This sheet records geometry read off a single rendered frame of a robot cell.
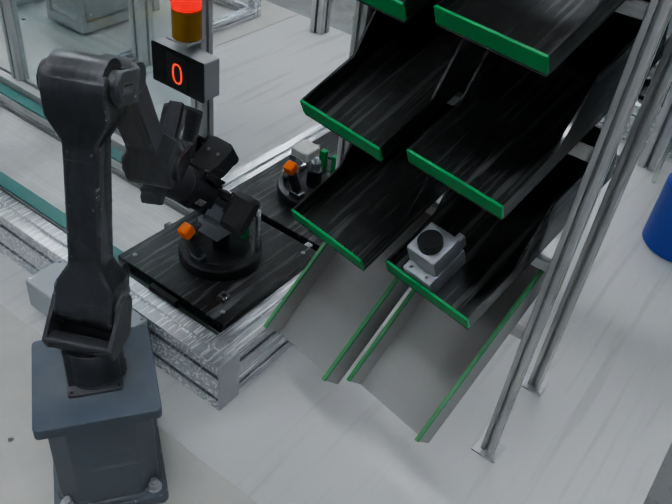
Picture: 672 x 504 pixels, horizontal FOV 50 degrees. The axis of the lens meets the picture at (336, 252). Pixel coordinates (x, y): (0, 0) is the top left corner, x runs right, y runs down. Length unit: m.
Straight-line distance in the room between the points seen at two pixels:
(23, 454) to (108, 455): 0.20
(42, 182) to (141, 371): 0.68
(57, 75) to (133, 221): 0.69
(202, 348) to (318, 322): 0.18
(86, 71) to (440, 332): 0.56
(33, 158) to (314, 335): 0.80
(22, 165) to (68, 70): 0.86
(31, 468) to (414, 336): 0.57
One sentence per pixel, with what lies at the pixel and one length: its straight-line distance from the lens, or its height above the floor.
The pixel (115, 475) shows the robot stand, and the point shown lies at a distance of 1.02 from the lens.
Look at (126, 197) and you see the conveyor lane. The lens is 1.49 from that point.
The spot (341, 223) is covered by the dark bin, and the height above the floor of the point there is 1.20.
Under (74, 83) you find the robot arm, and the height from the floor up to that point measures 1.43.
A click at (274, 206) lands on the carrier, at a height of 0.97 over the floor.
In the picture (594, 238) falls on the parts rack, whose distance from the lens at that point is 1.09.
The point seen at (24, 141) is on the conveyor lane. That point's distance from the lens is 1.69.
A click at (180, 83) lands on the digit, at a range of 1.30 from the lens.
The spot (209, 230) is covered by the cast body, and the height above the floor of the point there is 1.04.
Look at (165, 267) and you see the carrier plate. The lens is 1.23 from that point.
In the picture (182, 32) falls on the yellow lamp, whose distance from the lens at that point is 1.26.
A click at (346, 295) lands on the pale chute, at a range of 1.05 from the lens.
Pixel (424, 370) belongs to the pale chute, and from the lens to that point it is 1.01.
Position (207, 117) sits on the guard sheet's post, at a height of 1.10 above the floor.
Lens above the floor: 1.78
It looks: 39 degrees down
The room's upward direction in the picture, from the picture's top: 8 degrees clockwise
